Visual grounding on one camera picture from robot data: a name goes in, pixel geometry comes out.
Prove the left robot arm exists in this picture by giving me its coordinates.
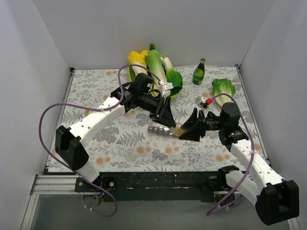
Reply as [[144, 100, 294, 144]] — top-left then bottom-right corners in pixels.
[[55, 73, 176, 192]]

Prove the green glass bottle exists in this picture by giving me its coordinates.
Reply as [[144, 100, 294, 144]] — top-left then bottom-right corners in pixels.
[[192, 58, 205, 85]]

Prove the floral table mat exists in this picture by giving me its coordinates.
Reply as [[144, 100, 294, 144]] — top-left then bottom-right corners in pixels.
[[60, 67, 268, 172]]

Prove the bok choy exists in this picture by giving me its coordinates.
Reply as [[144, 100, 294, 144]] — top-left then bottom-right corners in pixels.
[[162, 57, 183, 87]]

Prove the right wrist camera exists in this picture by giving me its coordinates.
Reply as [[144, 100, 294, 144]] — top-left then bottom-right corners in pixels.
[[195, 96, 212, 113]]

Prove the yellow leafy cabbage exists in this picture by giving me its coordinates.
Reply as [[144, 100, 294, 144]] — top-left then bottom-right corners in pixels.
[[128, 50, 149, 75]]

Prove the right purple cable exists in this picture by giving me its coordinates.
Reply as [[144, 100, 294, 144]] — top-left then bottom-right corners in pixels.
[[206, 93, 255, 216]]

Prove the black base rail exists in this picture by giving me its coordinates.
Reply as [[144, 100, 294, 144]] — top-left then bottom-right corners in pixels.
[[74, 171, 240, 203]]

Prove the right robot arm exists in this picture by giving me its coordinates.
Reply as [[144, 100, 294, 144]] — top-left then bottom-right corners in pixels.
[[179, 102, 300, 225]]

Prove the grey weekly pill organizer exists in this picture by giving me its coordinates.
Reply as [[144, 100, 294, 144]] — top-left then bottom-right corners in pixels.
[[147, 125, 178, 138]]

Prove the romaine lettuce head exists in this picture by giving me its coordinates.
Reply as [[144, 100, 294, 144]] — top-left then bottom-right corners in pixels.
[[212, 78, 236, 107]]

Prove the green pill bottle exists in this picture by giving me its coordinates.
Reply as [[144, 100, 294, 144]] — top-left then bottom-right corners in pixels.
[[84, 110, 92, 117]]

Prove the napa cabbage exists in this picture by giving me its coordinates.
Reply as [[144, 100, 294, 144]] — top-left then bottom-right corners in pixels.
[[146, 49, 167, 87]]

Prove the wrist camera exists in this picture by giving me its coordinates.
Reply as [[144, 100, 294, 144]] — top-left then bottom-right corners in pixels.
[[195, 96, 212, 113], [158, 82, 174, 98]]

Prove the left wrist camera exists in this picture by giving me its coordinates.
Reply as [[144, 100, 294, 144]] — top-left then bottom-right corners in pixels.
[[158, 82, 174, 98]]

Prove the green plastic basket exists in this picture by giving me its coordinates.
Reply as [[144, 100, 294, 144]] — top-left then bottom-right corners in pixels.
[[128, 55, 182, 101]]

